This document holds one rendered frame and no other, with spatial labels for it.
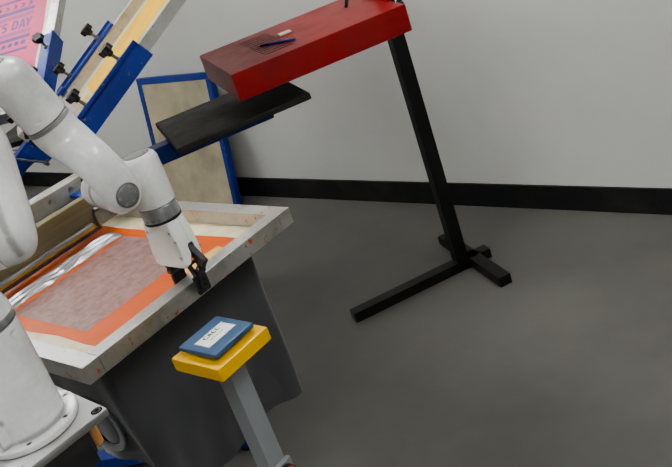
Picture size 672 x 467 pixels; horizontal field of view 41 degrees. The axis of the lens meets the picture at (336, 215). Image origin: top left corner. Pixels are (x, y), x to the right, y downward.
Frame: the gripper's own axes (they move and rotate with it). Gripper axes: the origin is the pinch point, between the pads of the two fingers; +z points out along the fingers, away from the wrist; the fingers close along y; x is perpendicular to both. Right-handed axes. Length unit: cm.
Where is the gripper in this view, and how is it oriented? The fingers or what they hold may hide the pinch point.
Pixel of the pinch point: (191, 282)
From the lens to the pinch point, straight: 181.4
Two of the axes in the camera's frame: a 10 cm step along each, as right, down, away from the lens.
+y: 7.4, 0.4, -6.7
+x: 5.9, -5.0, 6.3
